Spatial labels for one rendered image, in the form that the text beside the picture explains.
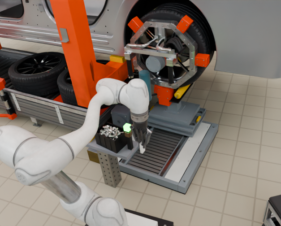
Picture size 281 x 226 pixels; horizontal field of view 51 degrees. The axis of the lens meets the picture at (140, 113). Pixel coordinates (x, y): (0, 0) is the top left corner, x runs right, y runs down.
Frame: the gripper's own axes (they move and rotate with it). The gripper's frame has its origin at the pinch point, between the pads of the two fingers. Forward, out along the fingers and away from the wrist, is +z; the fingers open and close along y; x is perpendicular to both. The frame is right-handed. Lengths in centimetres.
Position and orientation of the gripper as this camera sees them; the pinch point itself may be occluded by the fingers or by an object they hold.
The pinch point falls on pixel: (142, 147)
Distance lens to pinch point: 161.2
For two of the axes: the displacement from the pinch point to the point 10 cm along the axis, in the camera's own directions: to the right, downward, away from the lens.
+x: 5.2, -5.4, 6.5
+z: 0.7, 7.9, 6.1
